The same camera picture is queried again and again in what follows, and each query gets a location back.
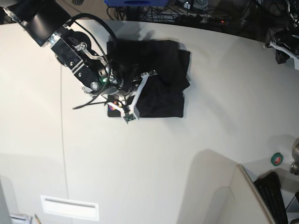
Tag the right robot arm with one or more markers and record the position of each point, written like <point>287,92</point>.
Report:
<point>48,23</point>

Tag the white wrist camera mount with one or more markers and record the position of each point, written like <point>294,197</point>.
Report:
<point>125,104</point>
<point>282,54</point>

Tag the silver metal cylinder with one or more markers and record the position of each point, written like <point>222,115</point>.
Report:
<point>294,167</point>

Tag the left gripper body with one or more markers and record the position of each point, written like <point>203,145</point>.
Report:
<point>288,40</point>

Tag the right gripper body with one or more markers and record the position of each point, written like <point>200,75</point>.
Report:
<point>120,80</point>

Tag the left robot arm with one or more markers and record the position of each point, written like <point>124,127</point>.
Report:
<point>292,11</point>

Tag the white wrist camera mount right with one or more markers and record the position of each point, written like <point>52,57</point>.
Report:
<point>125,104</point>

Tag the green tape roll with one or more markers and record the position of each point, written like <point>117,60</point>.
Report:
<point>277,159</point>

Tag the black t-shirt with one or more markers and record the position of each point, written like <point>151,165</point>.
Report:
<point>162,95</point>

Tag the blue device on floor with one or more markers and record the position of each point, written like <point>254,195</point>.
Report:
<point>135,3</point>

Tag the black keyboard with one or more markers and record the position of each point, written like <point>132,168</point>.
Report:
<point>269,188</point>

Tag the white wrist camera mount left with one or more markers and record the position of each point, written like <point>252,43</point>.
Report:
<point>282,54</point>

